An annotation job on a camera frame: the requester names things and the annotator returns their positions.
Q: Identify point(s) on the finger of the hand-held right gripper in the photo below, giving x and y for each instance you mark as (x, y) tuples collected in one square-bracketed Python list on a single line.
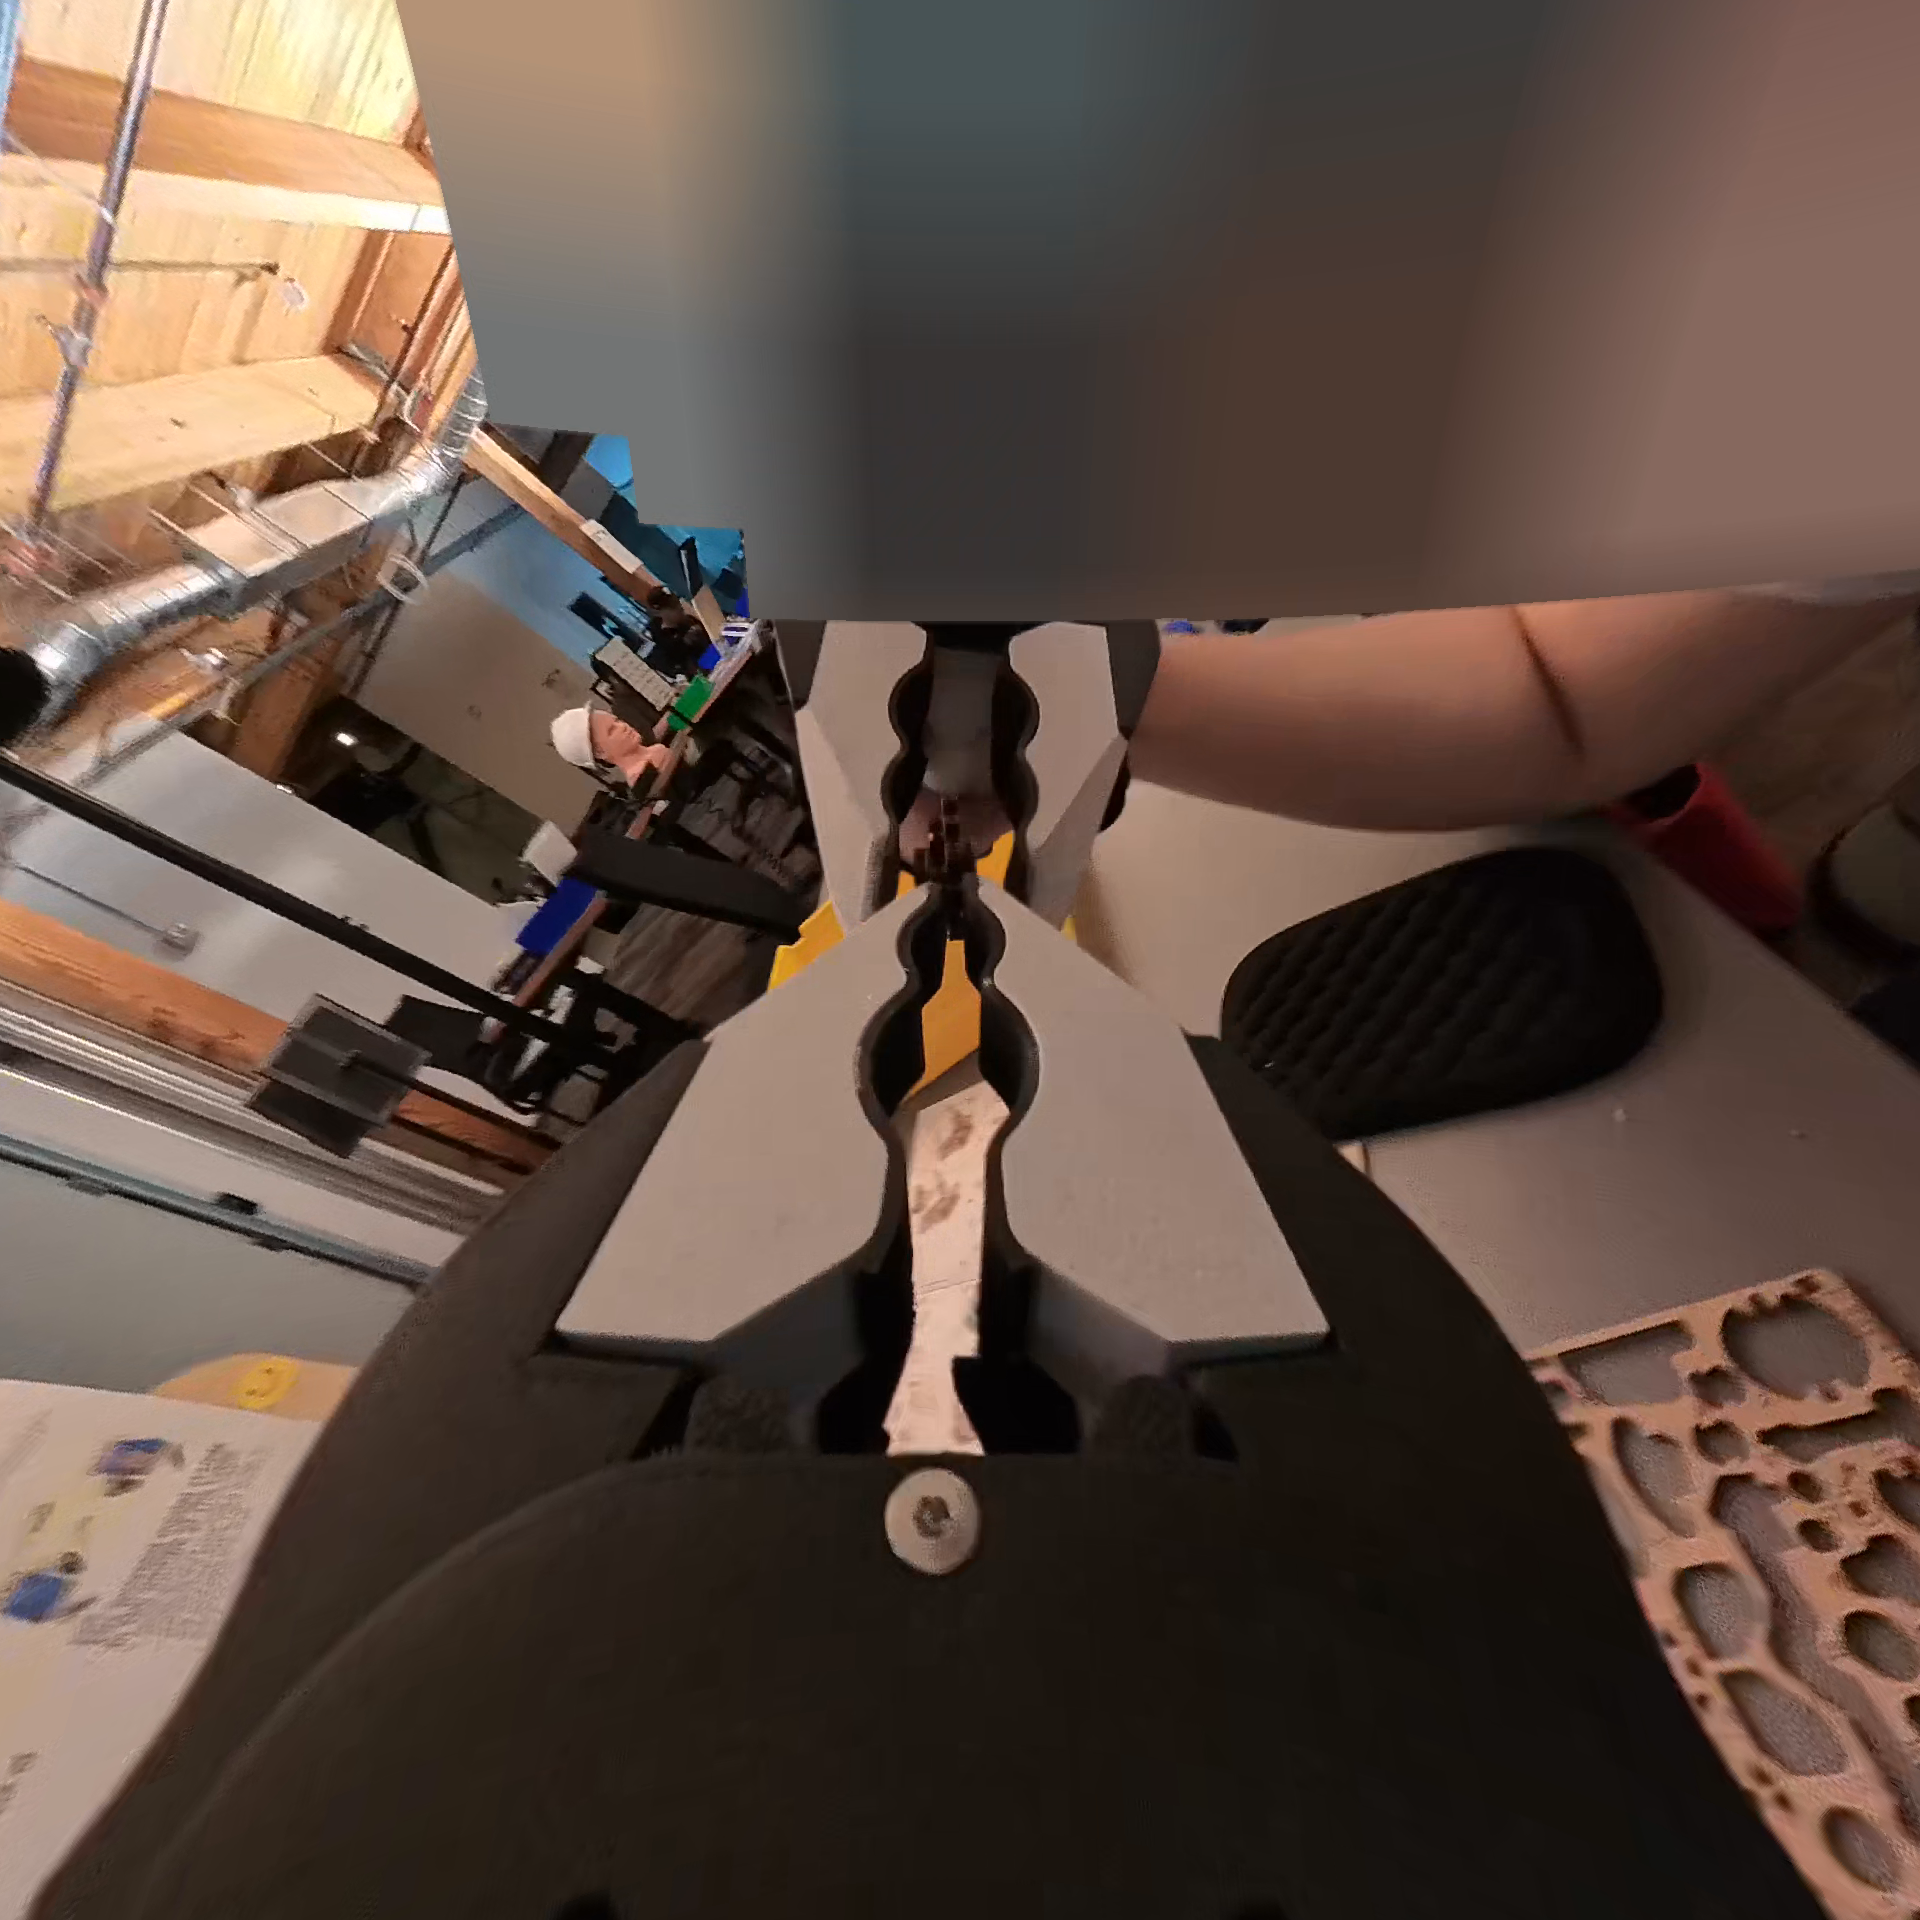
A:
[(1074, 751), (840, 734)]

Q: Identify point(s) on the person's right hand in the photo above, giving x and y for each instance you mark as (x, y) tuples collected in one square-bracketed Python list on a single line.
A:
[(974, 821)]

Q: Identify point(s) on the illustrated instruction booklet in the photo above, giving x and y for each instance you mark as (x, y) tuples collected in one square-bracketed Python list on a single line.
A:
[(943, 1244)]

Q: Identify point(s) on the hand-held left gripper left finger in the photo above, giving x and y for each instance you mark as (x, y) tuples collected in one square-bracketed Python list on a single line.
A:
[(734, 1156)]

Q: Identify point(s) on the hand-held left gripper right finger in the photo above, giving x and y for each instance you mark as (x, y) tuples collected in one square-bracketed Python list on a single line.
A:
[(1156, 1171)]

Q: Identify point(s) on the laser-cut wooden parts sheet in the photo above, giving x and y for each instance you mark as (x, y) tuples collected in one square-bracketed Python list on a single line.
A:
[(1659, 1523)]

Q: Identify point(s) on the person's right forearm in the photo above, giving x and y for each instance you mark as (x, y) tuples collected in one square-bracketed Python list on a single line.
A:
[(1426, 706)]

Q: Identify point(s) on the brown cardboard board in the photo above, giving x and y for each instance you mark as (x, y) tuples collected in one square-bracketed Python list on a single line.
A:
[(254, 1381)]

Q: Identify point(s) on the grey metal bracket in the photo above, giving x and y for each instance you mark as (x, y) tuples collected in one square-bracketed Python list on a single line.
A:
[(339, 1072)]

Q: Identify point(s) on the silver spiral air duct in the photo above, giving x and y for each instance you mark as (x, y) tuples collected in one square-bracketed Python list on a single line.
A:
[(120, 616)]

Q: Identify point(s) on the wooden ceiling beam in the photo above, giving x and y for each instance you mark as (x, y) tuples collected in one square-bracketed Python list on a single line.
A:
[(91, 962)]

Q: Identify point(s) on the printed instruction sheet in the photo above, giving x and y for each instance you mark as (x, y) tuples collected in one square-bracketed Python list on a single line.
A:
[(181, 1576)]

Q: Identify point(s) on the dark wooden gear stack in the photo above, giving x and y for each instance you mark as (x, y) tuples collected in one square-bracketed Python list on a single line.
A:
[(946, 848)]

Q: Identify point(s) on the yellow plastic bin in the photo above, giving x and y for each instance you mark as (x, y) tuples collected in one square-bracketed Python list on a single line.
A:
[(804, 962)]

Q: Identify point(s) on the red container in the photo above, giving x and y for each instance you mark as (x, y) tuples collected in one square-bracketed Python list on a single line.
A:
[(1725, 855)]

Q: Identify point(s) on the black textured wrist pad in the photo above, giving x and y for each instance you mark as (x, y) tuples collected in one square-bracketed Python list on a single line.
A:
[(1440, 975)]

